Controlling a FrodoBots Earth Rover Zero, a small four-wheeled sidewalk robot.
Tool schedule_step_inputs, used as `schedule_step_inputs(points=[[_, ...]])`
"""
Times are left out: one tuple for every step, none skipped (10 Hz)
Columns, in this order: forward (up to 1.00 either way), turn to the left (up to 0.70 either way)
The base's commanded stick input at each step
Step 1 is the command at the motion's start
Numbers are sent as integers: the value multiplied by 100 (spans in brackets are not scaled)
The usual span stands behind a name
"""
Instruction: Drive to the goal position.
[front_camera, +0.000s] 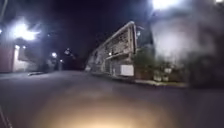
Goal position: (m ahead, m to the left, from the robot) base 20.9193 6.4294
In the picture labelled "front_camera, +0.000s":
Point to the potted bushes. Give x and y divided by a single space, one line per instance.
148 65

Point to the dark asphalt road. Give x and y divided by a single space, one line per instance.
100 100

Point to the pale building with bright lamp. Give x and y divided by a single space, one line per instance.
186 36

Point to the reddish building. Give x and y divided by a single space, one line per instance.
10 58

